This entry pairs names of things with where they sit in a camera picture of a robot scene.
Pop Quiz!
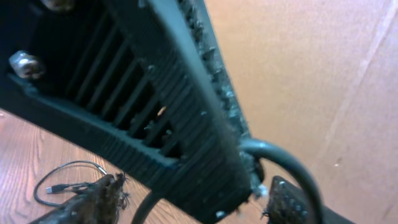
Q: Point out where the black usb cable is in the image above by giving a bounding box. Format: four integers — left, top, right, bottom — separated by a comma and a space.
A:
33, 138, 324, 224

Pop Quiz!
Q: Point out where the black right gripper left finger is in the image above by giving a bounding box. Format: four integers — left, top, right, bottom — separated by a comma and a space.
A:
31, 173, 127, 224

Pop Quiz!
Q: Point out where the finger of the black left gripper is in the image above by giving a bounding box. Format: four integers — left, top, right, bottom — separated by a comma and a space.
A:
1, 0, 252, 223

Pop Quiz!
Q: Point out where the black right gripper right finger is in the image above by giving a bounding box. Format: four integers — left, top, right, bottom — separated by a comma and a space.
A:
262, 175, 354, 224

